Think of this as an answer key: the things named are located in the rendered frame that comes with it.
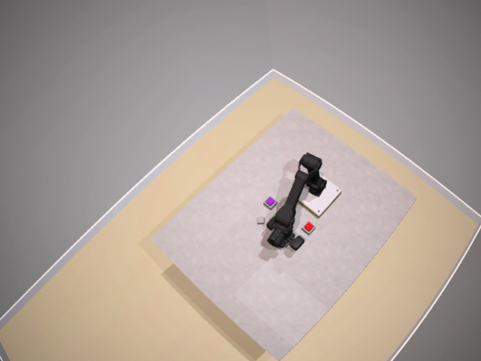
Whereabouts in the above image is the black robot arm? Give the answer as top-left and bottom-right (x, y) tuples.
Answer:
(267, 153), (327, 249)

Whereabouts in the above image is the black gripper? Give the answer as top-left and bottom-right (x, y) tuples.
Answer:
(267, 216), (304, 251)

